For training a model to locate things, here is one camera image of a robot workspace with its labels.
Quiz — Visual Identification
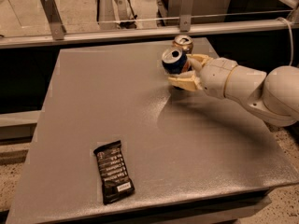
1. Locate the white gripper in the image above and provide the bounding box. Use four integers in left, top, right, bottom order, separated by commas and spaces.
168, 54, 237, 99

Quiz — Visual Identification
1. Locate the blue pepsi can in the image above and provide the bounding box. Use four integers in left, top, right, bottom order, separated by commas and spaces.
162, 47, 190, 75

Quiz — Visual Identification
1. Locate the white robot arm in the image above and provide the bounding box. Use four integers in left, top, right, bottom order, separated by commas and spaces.
168, 54, 299, 127

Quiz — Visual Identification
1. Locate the orange soda can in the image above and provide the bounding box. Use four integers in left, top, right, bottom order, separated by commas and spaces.
172, 35, 193, 54

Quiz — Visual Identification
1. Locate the black snack bar wrapper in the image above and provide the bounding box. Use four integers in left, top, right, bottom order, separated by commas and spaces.
93, 140, 135, 204

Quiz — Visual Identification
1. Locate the right metal rail bracket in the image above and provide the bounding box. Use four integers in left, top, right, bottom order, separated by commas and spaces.
179, 0, 193, 32

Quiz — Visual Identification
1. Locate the metal rail bracket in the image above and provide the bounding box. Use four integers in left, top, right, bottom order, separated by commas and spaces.
179, 0, 193, 32
40, 0, 66, 40

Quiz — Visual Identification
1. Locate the white cable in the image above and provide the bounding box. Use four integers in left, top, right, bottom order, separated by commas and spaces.
275, 16, 295, 67

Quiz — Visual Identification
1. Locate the horizontal metal rail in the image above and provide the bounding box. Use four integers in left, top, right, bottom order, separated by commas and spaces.
0, 19, 288, 49

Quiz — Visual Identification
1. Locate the left metal rail bracket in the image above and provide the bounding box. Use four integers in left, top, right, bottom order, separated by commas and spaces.
40, 0, 66, 40

